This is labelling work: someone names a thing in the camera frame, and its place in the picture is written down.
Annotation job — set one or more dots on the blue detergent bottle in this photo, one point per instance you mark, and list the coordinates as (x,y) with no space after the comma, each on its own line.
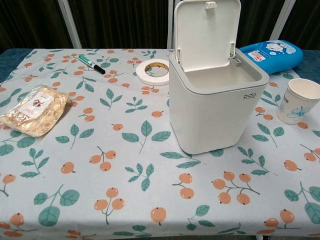
(277,56)

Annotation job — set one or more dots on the dark pleated curtain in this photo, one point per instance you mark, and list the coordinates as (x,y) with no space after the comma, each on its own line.
(120,22)

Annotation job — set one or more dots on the white upright frame pole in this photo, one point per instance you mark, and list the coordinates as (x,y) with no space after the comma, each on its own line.
(171,25)

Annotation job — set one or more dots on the clear bag of dried snack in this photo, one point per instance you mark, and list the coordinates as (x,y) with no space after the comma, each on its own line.
(35,112)

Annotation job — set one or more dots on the white desktop trash bin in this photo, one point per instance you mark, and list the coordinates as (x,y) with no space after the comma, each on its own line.
(212,120)

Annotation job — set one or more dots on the fruit and leaf print tablecloth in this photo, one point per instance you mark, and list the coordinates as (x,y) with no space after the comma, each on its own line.
(120,160)

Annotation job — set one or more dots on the green black marker pen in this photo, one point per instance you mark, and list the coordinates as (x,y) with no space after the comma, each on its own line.
(90,63)

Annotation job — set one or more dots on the white slanted frame pole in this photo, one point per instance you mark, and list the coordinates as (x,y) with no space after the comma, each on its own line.
(70,25)
(282,21)

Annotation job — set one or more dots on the white double-sided tape roll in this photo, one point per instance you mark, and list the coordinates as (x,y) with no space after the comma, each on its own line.
(152,77)

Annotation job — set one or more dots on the white floral paper cup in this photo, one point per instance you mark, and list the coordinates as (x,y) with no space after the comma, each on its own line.
(297,102)

